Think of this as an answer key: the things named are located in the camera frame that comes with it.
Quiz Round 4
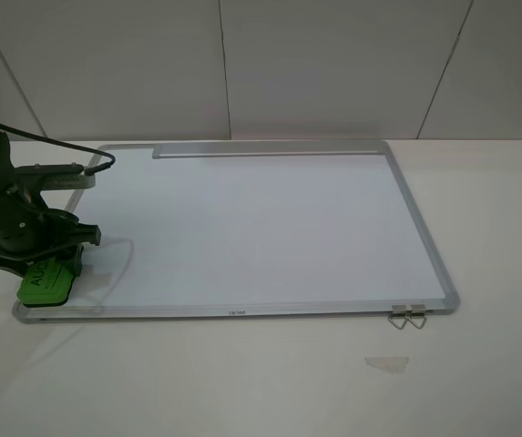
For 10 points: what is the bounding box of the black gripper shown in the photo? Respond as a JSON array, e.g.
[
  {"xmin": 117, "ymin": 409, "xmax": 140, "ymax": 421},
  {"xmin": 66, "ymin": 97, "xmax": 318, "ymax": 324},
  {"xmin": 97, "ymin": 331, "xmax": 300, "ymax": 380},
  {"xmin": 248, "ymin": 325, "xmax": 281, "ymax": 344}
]
[{"xmin": 0, "ymin": 179, "xmax": 102, "ymax": 277}]

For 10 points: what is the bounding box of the green foam whiteboard eraser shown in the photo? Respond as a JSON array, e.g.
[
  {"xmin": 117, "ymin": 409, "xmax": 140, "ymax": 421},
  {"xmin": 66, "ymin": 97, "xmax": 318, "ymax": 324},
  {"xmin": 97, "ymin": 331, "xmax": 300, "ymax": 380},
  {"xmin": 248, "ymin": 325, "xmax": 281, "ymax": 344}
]
[{"xmin": 16, "ymin": 257, "xmax": 76, "ymax": 307}]

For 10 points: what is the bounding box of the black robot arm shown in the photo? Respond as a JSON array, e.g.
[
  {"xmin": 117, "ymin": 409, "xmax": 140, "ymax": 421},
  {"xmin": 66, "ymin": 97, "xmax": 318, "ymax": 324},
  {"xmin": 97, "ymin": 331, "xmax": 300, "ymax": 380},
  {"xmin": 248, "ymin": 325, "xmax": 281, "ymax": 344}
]
[{"xmin": 0, "ymin": 124, "xmax": 115, "ymax": 277}]

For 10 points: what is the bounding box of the left metal hanging clip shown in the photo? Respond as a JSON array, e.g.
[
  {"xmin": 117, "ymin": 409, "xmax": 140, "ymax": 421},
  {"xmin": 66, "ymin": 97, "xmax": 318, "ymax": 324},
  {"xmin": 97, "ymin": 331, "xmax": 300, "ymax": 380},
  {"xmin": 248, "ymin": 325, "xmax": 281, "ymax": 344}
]
[{"xmin": 387, "ymin": 305, "xmax": 408, "ymax": 330}]

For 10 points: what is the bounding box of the metal hanging clip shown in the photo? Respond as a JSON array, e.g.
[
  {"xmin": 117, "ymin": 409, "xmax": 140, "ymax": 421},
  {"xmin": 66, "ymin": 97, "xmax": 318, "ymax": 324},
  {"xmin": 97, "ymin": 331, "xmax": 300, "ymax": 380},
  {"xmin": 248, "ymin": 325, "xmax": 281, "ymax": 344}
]
[
  {"xmin": 387, "ymin": 305, "xmax": 408, "ymax": 330},
  {"xmin": 405, "ymin": 304, "xmax": 428, "ymax": 330}
]

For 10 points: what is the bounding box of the clear tape piece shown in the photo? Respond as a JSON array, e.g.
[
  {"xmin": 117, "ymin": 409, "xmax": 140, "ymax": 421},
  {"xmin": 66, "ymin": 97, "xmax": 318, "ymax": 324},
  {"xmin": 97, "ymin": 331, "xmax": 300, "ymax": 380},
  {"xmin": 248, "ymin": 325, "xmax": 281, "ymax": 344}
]
[{"xmin": 364, "ymin": 356, "xmax": 409, "ymax": 374}]

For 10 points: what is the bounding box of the right metal hanging clip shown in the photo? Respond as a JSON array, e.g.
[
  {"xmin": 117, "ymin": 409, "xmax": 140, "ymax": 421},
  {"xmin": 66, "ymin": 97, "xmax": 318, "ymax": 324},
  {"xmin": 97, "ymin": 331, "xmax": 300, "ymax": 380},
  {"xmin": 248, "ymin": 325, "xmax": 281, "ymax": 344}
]
[{"xmin": 405, "ymin": 304, "xmax": 428, "ymax": 330}]

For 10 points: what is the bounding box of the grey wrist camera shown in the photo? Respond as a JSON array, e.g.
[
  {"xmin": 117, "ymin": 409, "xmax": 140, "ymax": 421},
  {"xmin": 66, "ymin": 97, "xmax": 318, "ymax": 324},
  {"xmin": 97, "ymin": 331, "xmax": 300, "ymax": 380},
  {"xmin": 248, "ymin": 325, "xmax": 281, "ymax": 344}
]
[{"xmin": 15, "ymin": 163, "xmax": 96, "ymax": 191}]

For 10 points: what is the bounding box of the black camera cable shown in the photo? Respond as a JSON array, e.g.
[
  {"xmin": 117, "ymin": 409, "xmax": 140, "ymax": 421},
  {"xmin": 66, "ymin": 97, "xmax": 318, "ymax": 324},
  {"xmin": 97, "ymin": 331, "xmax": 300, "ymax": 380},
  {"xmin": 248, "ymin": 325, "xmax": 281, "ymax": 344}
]
[{"xmin": 0, "ymin": 111, "xmax": 117, "ymax": 177}]

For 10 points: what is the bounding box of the white whiteboard with aluminium frame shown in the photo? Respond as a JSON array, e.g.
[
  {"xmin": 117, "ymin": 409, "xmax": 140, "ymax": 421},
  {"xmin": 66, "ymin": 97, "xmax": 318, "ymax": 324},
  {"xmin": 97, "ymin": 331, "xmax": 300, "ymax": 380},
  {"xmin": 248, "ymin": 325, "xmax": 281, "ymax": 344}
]
[{"xmin": 13, "ymin": 140, "xmax": 460, "ymax": 322}]

